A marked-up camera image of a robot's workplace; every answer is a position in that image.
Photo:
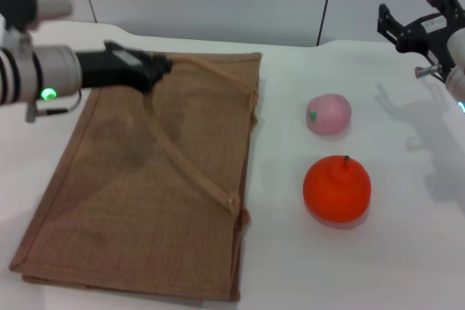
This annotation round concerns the brown jute handbag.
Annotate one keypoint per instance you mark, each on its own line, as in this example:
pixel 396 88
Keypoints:
pixel 145 197

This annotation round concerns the pink toy peach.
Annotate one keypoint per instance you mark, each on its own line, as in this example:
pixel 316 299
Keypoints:
pixel 330 115

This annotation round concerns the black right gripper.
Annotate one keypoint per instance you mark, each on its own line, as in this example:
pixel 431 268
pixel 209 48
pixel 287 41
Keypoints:
pixel 425 37

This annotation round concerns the orange toy fruit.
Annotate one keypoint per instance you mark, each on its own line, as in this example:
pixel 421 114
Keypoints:
pixel 334 194

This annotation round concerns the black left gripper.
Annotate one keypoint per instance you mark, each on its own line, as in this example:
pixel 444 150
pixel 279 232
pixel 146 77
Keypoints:
pixel 109 70

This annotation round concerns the silver bolt on right gripper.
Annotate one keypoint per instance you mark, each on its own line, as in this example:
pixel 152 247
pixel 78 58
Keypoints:
pixel 428 70

